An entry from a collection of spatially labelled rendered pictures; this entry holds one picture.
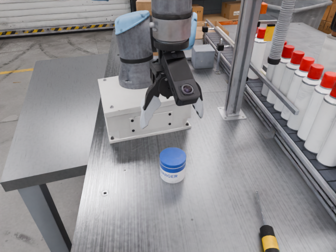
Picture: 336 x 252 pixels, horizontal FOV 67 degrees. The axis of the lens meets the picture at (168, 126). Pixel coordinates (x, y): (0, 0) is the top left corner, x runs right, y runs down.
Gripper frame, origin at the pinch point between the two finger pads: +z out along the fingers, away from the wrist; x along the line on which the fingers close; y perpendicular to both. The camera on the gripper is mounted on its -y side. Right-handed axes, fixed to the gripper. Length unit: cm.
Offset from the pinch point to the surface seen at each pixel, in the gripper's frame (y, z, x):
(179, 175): -3.4, 14.0, -0.7
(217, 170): -2.5, 16.9, -12.7
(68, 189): 80, 100, 47
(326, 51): 27, -1, -71
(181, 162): -2.9, 9.9, -1.3
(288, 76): 12.2, -1.5, -42.1
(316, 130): -7.5, 4.6, -37.3
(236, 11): 392, 69, -253
